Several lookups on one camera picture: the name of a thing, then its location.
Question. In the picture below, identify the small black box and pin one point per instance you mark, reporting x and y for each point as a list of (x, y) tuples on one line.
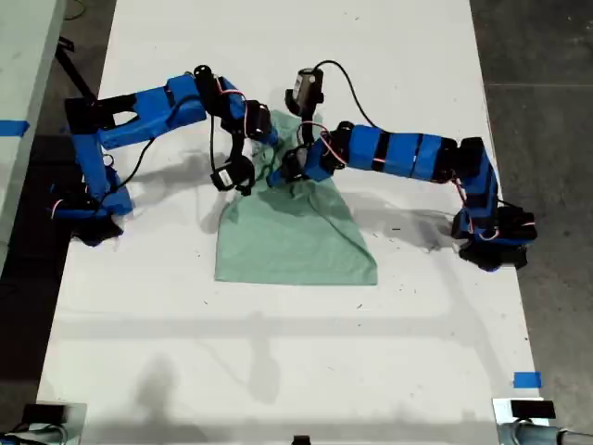
[(44, 412), (533, 409)]

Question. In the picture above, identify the black camera box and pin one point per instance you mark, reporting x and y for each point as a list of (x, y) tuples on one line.
[(306, 88), (229, 176)]

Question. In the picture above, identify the grey tube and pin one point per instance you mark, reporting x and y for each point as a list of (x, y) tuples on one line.
[(537, 436)]

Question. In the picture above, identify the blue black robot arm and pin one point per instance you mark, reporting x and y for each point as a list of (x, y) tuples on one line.
[(139, 120), (398, 153)]

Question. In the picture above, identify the pale side table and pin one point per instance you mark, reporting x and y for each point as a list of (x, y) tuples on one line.
[(23, 55)]

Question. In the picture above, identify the blue tape strip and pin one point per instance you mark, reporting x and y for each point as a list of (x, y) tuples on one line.
[(14, 127), (527, 380)]

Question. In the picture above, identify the black stand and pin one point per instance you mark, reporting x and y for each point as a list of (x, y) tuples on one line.
[(74, 76)]

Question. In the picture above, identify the black camera stalk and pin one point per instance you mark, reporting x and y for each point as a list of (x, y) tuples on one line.
[(308, 127), (236, 146)]

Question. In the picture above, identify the small black block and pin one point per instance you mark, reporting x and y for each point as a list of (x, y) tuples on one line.
[(301, 440)]

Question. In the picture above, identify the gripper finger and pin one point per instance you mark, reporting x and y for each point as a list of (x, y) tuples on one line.
[(254, 131), (266, 120), (294, 176), (292, 160)]

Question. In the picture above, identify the pale green t-shirt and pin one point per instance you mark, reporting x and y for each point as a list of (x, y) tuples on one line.
[(296, 241)]

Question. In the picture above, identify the silver metal plate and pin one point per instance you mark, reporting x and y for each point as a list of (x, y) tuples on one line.
[(501, 410), (76, 417)]

